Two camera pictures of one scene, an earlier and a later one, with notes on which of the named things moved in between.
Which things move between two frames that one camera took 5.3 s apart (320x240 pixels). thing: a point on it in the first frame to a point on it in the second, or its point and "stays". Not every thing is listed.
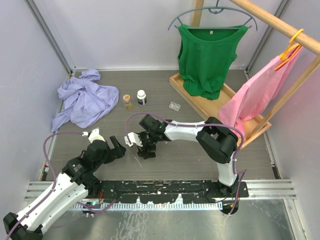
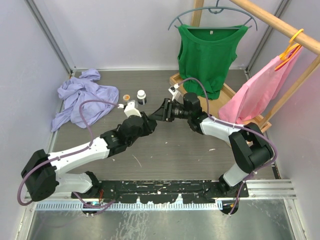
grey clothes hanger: x=215 y=10 stays
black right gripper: x=141 y=136 to x=164 y=112
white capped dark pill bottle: x=141 y=97 stays
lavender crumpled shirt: x=87 y=100 stays
